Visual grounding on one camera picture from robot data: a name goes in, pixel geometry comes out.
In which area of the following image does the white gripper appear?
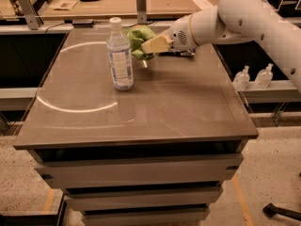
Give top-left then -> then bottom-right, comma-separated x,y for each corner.
141,14 -> 198,54

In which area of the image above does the green rice chip bag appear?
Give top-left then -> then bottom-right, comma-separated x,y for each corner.
125,25 -> 156,60

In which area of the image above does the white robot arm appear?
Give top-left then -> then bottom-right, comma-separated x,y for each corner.
142,0 -> 301,91

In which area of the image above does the blue chip bag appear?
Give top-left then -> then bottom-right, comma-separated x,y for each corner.
159,49 -> 196,57

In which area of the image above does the clear plastic water bottle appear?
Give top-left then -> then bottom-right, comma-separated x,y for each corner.
106,17 -> 134,90

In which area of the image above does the left sanitizer pump bottle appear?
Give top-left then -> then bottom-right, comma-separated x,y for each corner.
233,65 -> 250,90

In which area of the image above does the sanitizer pump bottle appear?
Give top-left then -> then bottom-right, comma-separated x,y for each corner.
233,65 -> 250,90
254,63 -> 273,89

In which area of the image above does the right sanitizer pump bottle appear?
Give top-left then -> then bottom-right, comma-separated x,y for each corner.
254,63 -> 273,89

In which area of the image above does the white paper sheet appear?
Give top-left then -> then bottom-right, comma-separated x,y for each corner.
192,0 -> 215,10

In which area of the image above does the printed paper card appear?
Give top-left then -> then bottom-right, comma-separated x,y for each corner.
52,0 -> 77,10

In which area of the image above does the grey drawer cabinet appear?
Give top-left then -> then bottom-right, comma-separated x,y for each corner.
15,28 -> 258,226

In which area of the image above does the black chair base leg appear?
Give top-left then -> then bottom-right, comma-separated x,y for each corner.
262,203 -> 301,221

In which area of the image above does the metal bracket centre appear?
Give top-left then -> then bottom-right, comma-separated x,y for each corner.
136,0 -> 147,24

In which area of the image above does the metal bracket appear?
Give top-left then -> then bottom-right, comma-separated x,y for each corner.
18,0 -> 43,30
136,0 -> 147,24

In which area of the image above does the metal bracket left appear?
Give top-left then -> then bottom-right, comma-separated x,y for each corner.
18,0 -> 43,30

